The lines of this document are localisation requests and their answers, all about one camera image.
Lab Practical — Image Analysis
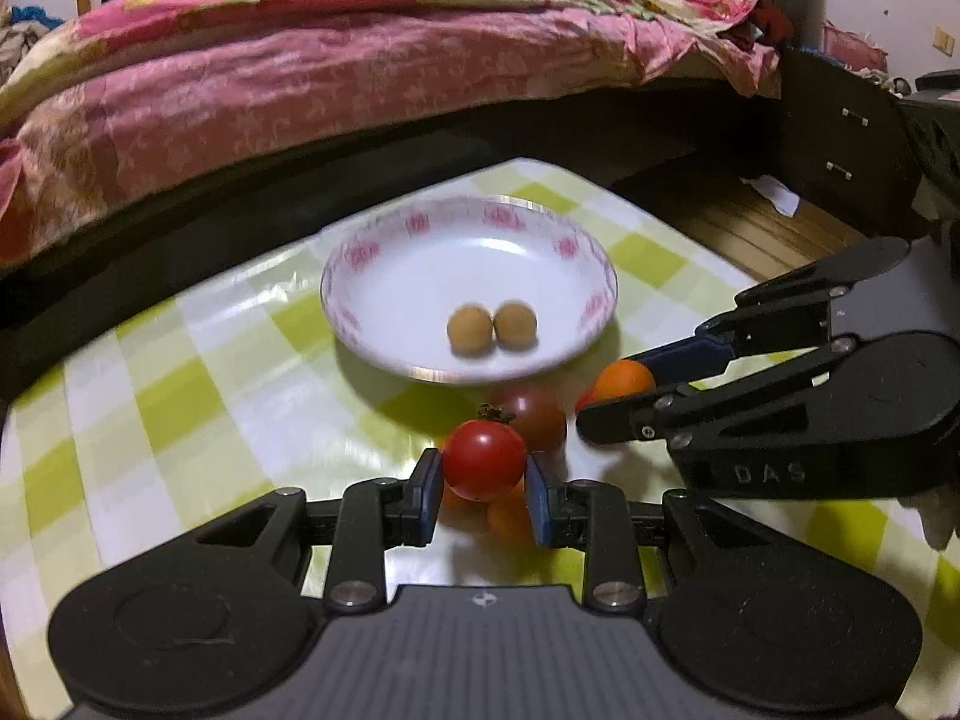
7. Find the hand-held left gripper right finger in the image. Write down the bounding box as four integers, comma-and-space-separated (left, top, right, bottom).
525, 451, 758, 614

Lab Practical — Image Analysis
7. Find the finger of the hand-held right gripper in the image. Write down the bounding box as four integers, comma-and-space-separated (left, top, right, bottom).
575, 336, 860, 455
621, 238, 871, 383

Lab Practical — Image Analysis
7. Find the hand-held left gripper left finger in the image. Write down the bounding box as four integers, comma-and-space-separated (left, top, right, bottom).
196, 448, 445, 614

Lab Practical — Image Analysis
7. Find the orange cherry tomato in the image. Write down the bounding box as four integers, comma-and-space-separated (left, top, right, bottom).
592, 360, 657, 407
486, 480, 535, 541

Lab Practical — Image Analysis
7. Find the bright red cherry tomato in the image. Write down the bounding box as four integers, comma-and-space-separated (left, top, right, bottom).
442, 405, 528, 503

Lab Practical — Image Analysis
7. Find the white plate with pink print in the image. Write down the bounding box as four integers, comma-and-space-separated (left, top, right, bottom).
320, 195, 620, 385

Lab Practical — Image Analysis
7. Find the dark red cherry tomato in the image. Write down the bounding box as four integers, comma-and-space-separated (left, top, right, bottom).
491, 386, 569, 458

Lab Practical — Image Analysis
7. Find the brown longan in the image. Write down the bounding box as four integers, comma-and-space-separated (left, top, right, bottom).
447, 304, 494, 353
493, 301, 539, 352

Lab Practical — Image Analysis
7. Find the white paper sheet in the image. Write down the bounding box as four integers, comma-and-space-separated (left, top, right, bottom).
739, 174, 802, 217

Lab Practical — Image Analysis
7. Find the dark nightstand with drawers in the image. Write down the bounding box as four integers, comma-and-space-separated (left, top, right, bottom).
780, 45, 931, 241

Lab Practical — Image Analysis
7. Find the dark red cloth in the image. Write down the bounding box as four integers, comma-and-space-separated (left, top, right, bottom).
724, 0, 796, 53

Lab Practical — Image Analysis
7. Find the pink bag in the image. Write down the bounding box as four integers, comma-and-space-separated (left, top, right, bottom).
821, 21, 891, 77

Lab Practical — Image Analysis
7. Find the bed with pink floral quilt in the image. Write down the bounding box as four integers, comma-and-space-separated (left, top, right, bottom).
0, 0, 782, 271

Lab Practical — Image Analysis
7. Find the pile of clothes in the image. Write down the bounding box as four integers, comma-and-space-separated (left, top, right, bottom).
0, 4, 70, 87

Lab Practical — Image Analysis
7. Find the dark bed frame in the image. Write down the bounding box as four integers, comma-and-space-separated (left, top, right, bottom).
0, 0, 826, 410

